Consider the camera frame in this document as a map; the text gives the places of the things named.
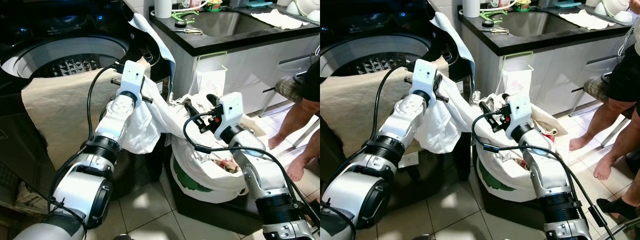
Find white bowl stack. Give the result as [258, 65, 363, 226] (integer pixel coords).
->
[595, 0, 638, 23]
[285, 0, 321, 23]

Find white plastic bag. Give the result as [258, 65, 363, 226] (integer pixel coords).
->
[501, 67, 533, 96]
[194, 69, 227, 98]

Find white kitchen cabinet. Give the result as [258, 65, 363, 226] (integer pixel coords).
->
[165, 35, 321, 118]
[472, 35, 631, 118]

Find black washing machine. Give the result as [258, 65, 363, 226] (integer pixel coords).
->
[320, 0, 476, 166]
[0, 0, 177, 201]

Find plaid cushion stool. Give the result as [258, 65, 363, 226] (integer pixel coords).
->
[582, 75, 613, 104]
[274, 75, 307, 104]

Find white dish cloth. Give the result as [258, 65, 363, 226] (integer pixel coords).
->
[558, 8, 617, 30]
[250, 8, 311, 30]

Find white garment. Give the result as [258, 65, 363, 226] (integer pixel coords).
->
[415, 75, 506, 156]
[121, 75, 223, 156]

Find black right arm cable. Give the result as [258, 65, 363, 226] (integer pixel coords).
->
[471, 111, 618, 240]
[182, 111, 321, 236]

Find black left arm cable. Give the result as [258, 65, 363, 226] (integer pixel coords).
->
[86, 62, 125, 143]
[375, 64, 416, 146]

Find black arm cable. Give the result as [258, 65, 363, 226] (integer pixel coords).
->
[471, 111, 618, 240]
[375, 64, 416, 146]
[182, 111, 321, 236]
[86, 62, 125, 143]

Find red white patterned clothes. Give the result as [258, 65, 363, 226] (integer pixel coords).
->
[31, 53, 110, 79]
[340, 53, 416, 77]

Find beige cloth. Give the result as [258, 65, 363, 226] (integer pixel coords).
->
[320, 56, 451, 173]
[21, 56, 153, 172]

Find black stool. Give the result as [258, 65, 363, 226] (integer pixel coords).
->
[165, 150, 266, 237]
[470, 150, 561, 232]

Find white cylinder roll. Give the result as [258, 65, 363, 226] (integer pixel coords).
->
[462, 0, 482, 18]
[153, 0, 174, 19]

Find person in black sock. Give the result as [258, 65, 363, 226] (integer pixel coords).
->
[595, 196, 640, 222]

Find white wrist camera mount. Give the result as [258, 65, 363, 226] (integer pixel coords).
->
[411, 58, 439, 96]
[504, 92, 533, 130]
[214, 92, 245, 132]
[121, 60, 146, 97]

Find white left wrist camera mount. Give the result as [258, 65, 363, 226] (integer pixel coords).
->
[411, 58, 439, 96]
[121, 60, 146, 97]

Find green wire bag holder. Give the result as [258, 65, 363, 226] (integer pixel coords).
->
[500, 50, 535, 75]
[192, 50, 229, 76]

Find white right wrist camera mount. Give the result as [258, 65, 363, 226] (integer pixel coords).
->
[214, 92, 245, 132]
[504, 92, 533, 130]

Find light blue cloth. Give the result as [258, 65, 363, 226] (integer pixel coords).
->
[432, 11, 476, 96]
[128, 12, 177, 98]

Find black countertop with sink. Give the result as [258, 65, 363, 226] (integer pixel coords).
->
[149, 4, 321, 57]
[457, 4, 633, 56]

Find person in black shorts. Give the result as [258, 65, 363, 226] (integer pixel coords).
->
[267, 47, 321, 183]
[569, 22, 640, 182]

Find beige woven sack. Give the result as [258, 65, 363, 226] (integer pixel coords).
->
[15, 182, 48, 216]

